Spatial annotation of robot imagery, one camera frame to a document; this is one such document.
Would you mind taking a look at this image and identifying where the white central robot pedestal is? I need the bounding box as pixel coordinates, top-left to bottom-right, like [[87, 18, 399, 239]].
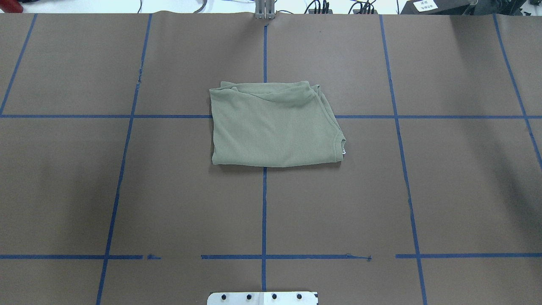
[[207, 291, 319, 305]]

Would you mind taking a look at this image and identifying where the aluminium frame post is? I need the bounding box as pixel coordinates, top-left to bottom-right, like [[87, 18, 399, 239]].
[[254, 0, 276, 19]]

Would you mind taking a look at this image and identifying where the green long-sleeve shirt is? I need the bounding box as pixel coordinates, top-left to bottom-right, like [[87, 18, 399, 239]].
[[209, 81, 346, 168]]

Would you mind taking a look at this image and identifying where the black box with label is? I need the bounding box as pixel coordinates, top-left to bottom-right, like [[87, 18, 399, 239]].
[[399, 0, 478, 15]]

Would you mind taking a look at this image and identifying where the red water bottle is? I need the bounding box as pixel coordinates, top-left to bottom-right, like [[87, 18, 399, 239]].
[[0, 0, 24, 14]]

